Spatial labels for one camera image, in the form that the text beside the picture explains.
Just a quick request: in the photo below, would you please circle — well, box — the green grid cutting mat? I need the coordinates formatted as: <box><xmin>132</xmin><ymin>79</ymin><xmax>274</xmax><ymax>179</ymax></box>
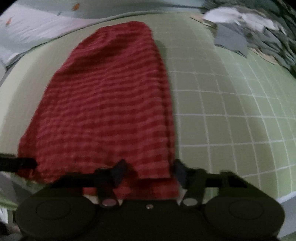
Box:
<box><xmin>1</xmin><ymin>13</ymin><xmax>295</xmax><ymax>203</ymax></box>

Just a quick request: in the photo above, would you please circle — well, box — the light blue bed sheet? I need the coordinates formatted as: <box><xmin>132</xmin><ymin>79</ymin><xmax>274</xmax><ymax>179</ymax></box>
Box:
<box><xmin>1</xmin><ymin>1</ymin><xmax>204</xmax><ymax>68</ymax></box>

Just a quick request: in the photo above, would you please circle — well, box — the pile of grey clothes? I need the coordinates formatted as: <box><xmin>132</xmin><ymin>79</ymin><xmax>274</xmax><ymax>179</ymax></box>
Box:
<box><xmin>191</xmin><ymin>1</ymin><xmax>295</xmax><ymax>75</ymax></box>

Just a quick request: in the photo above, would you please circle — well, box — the red checkered cloth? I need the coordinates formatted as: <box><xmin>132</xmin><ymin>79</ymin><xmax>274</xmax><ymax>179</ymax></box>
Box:
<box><xmin>18</xmin><ymin>22</ymin><xmax>179</xmax><ymax>199</ymax></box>

